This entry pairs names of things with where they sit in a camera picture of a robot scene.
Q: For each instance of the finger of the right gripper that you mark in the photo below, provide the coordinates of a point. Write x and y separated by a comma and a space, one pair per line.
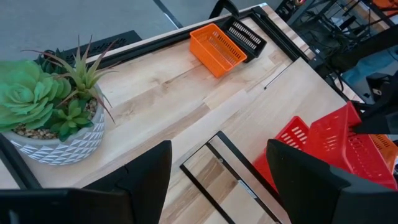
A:
379, 124

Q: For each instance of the orange plastic basket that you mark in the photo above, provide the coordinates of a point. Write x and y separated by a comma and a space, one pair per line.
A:
214, 51
387, 149

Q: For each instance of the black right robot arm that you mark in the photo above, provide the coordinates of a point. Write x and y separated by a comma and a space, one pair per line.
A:
367, 46

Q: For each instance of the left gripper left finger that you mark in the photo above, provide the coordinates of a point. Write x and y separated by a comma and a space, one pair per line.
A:
146, 180

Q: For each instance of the black aluminium table frame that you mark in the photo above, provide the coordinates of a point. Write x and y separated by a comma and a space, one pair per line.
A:
273, 28

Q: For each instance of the black plastic basket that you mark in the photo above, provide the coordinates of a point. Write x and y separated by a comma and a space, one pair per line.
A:
248, 37

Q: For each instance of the green artificial succulent plants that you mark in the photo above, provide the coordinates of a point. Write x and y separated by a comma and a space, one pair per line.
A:
25, 96

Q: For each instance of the black perforated panel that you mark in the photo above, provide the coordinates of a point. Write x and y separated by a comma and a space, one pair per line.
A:
102, 46

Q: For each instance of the wooden shelf black metal legs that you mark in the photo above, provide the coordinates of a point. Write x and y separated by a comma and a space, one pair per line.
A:
295, 93

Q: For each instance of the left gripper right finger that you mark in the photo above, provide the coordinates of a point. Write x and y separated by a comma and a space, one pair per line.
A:
311, 193

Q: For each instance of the white geometric plant pot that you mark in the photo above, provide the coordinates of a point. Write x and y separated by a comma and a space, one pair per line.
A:
62, 149

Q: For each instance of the red plastic basket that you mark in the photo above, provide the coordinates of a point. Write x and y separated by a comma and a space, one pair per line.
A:
292, 137
342, 149

